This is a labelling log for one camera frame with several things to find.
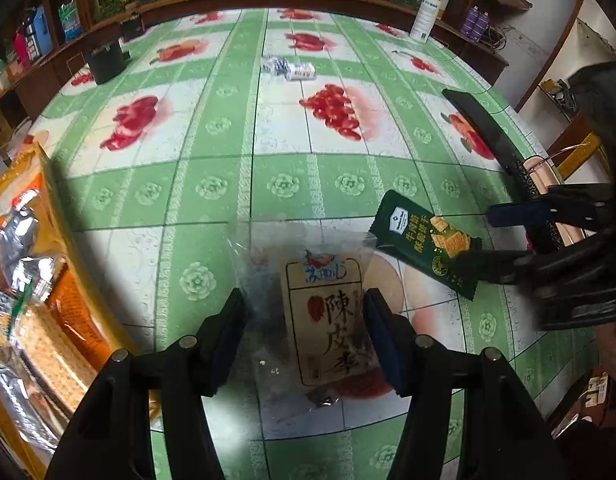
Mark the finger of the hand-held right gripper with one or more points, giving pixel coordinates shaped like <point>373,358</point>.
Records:
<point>488,266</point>
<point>518,212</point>

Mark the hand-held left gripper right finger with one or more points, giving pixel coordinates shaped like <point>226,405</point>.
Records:
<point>393,350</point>

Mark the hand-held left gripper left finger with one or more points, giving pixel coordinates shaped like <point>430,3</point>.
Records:
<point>222,345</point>

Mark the dark green cracker packet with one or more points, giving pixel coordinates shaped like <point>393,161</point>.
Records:
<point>418,240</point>

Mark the clear bag beige label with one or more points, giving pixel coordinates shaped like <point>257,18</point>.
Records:
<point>323,320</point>

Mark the yellow cardboard box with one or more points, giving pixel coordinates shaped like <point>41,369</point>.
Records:
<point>87,280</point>

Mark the person's right hand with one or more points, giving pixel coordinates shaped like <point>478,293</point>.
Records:
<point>615,355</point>

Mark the dark grey tool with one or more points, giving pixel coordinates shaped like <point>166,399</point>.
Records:
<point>558,92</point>

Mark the orange snack packet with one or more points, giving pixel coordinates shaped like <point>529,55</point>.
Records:
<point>82,305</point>

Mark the dark wooden cabinet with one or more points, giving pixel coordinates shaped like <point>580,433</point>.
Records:
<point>468,55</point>

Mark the green fruit print tablecloth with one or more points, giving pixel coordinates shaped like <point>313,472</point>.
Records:
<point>237,170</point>

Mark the purple spray can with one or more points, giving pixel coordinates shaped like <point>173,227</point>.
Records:
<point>469,22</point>
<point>482,26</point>

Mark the white spray bottle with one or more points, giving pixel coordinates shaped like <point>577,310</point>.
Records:
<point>424,17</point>

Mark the black cup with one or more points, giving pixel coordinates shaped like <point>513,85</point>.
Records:
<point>107,65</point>

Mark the small black box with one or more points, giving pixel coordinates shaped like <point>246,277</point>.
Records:
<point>132,26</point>

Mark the teal package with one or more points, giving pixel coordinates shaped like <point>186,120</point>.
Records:
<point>70,21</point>

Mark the blue package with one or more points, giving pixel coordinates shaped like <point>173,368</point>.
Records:
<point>39,32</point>

